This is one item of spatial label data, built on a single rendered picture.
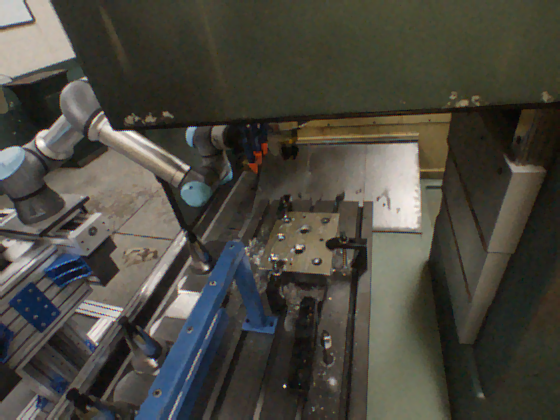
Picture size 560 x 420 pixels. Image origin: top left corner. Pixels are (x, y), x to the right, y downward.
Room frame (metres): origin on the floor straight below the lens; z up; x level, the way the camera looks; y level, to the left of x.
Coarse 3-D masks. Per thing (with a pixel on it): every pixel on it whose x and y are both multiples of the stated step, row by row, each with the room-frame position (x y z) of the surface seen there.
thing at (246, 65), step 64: (64, 0) 0.51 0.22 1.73; (128, 0) 0.48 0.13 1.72; (192, 0) 0.45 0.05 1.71; (256, 0) 0.42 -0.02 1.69; (320, 0) 0.40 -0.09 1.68; (384, 0) 0.37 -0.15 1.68; (448, 0) 0.35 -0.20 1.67; (512, 0) 0.33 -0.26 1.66; (128, 64) 0.49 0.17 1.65; (192, 64) 0.46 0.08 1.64; (256, 64) 0.43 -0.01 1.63; (320, 64) 0.40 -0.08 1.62; (384, 64) 0.37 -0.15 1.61; (448, 64) 0.35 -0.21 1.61; (512, 64) 0.33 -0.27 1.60; (128, 128) 0.52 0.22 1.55
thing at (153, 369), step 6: (162, 342) 0.34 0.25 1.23; (162, 348) 0.33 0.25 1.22; (168, 348) 0.33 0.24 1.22; (162, 354) 0.31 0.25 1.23; (132, 360) 0.31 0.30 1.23; (162, 360) 0.31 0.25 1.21; (132, 366) 0.30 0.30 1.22; (138, 366) 0.30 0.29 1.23; (150, 366) 0.30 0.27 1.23; (156, 366) 0.29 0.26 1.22; (138, 372) 0.29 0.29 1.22; (144, 372) 0.29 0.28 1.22; (150, 372) 0.29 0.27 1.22; (156, 372) 0.29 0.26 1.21
